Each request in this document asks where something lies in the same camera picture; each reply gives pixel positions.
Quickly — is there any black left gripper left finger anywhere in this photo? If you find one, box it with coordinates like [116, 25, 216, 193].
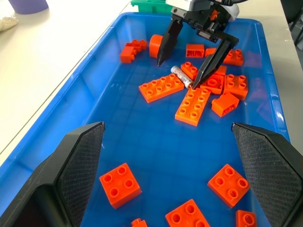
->
[0, 122, 106, 227]

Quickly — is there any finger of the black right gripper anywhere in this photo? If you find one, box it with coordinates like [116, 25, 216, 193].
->
[157, 18, 185, 67]
[191, 38, 238, 90]

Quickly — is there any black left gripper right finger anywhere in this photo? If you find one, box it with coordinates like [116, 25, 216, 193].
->
[231, 122, 303, 227]

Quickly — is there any green plastic bin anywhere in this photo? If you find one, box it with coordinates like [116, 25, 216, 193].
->
[131, 0, 173, 14]

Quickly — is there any blue plastic bin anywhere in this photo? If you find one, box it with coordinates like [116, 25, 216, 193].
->
[0, 11, 293, 227]

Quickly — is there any orange round cylinder brick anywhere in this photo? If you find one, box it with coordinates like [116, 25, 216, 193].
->
[149, 34, 164, 58]

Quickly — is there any orange four-stud building brick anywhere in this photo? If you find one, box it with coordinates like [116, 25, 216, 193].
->
[223, 74, 249, 101]
[207, 164, 250, 209]
[223, 49, 244, 66]
[165, 199, 211, 227]
[99, 163, 142, 209]

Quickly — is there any orange ribbed building brick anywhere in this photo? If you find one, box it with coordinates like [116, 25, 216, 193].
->
[186, 44, 205, 58]

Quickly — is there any orange hollow building brick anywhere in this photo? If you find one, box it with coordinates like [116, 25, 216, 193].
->
[211, 92, 240, 118]
[200, 74, 225, 95]

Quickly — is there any orange studded building brick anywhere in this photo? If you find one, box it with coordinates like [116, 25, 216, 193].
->
[125, 39, 148, 52]

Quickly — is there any silver cylindrical battery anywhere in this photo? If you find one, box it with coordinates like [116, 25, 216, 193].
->
[170, 65, 193, 88]

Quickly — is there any orange eight-stud flat brick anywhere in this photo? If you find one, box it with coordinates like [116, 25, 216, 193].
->
[138, 73, 185, 104]
[174, 87, 211, 127]

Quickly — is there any dark chair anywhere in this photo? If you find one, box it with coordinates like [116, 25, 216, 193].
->
[280, 0, 303, 52]

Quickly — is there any purple container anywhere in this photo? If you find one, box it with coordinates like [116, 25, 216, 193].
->
[8, 0, 49, 14]

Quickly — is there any white fluffy cloth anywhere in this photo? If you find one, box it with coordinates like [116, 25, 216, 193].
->
[0, 16, 19, 34]

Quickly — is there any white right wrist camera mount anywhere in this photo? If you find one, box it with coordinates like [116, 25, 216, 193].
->
[165, 0, 240, 22]

